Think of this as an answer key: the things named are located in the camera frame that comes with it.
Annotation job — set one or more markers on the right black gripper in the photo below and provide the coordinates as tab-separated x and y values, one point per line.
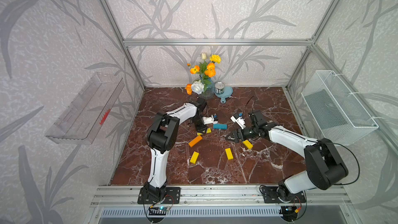
236	136

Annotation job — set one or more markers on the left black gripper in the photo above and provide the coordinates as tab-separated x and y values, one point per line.
200	129

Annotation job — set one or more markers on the yellow block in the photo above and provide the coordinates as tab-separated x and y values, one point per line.
194	157
229	154
248	144
207	130

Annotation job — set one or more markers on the teal long block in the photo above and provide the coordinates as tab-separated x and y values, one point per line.
220	126

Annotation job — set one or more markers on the orange block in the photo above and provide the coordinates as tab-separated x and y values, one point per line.
195	141

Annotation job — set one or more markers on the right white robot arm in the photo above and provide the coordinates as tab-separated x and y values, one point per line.
324	165

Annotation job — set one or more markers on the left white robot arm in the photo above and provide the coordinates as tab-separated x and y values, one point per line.
161	138

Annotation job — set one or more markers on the flower bouquet in vase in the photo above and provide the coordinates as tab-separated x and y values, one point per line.
203	86

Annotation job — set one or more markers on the metal tin can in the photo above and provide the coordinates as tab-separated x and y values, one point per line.
219	88

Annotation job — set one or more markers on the light blue dish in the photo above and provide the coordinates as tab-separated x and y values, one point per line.
223	94

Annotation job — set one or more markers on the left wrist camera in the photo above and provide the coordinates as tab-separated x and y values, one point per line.
213	119

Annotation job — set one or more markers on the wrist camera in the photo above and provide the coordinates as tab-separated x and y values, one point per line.
213	119
238	118

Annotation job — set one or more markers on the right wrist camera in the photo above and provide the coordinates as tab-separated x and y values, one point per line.
238	118

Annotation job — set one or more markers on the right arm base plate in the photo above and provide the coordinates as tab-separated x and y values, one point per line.
274	194

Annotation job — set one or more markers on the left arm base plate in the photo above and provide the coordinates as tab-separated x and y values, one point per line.
169	195

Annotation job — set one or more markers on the white wire wall basket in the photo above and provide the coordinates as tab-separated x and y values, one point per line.
341	117

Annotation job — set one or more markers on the aluminium front rail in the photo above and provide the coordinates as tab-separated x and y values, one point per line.
214	195

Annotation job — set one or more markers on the clear plastic wall tray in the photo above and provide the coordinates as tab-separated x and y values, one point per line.
80	123

